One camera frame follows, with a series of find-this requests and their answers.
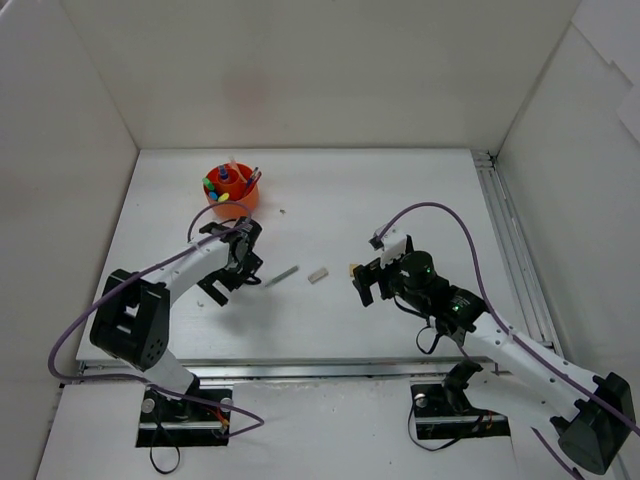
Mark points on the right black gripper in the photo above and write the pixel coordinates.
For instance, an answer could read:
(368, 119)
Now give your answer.
(373, 275)

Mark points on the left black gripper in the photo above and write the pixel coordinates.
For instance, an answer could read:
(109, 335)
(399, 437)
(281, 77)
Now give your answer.
(229, 279)

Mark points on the grey-white eraser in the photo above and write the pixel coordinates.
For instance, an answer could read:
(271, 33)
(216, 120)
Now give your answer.
(318, 275)

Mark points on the green cap black highlighter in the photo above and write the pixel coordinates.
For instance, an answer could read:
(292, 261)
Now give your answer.
(208, 183)

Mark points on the blue ballpoint pen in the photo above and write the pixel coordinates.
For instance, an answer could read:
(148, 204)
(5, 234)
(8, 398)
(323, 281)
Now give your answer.
(252, 178)

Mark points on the clear glue bottle blue cap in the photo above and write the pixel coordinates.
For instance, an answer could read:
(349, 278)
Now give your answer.
(223, 175)

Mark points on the green-grey slim highlighter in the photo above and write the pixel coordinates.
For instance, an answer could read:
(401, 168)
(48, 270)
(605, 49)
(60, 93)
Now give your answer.
(282, 276)

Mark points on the red gel pen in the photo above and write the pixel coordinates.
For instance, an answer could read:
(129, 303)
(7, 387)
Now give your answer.
(255, 182)

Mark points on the yellow slim highlighter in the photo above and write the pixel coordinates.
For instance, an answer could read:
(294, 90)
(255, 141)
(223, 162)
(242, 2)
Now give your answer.
(236, 167)

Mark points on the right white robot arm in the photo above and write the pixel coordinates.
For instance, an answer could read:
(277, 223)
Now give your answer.
(592, 415)

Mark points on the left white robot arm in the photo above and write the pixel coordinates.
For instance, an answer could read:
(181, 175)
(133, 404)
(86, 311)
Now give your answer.
(133, 323)

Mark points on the orange round divided container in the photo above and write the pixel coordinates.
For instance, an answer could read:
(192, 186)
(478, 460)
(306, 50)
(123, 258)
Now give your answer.
(238, 202)

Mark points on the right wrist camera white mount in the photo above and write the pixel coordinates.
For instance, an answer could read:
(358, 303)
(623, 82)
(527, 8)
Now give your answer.
(390, 243)

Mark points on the aluminium frame rail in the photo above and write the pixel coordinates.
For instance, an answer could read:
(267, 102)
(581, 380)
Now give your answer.
(328, 373)

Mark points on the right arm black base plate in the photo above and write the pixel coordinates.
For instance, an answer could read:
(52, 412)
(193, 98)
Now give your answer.
(441, 415)

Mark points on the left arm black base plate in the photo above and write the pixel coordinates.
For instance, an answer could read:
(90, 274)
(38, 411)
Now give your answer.
(165, 422)

